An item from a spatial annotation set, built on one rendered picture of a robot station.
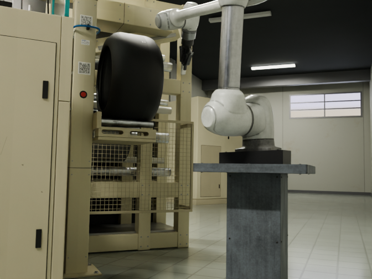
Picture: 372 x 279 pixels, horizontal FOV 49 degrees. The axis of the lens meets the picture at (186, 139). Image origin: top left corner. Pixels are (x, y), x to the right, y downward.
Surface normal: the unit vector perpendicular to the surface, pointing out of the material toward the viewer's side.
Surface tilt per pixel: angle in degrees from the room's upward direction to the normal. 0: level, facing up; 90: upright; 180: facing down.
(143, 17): 90
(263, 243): 90
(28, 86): 90
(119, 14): 90
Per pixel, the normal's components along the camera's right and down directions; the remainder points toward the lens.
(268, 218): -0.36, -0.07
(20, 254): 0.42, -0.06
